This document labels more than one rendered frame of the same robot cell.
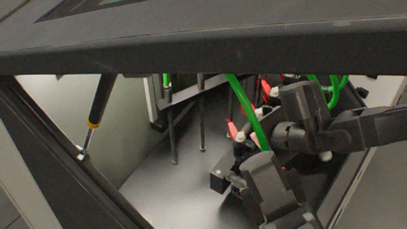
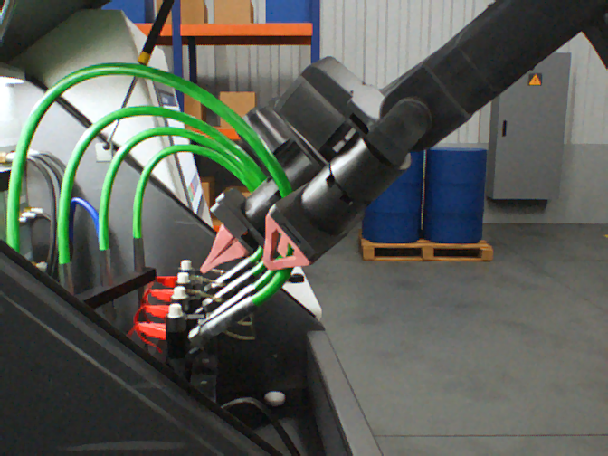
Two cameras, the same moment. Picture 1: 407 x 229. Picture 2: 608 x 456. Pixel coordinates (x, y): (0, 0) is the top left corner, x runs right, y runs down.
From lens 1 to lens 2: 0.68 m
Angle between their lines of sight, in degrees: 52
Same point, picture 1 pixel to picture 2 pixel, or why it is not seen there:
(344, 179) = (333, 367)
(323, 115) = not seen: hidden behind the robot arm
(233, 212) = not seen: outside the picture
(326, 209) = (344, 397)
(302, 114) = (286, 131)
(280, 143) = (268, 204)
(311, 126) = (304, 145)
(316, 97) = not seen: hidden behind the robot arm
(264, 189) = (342, 81)
